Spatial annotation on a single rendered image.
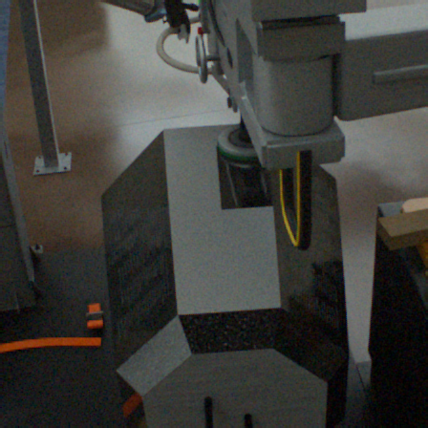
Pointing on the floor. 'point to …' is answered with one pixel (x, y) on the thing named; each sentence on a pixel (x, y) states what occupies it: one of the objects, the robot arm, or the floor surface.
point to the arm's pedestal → (13, 237)
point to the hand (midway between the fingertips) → (184, 38)
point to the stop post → (58, 163)
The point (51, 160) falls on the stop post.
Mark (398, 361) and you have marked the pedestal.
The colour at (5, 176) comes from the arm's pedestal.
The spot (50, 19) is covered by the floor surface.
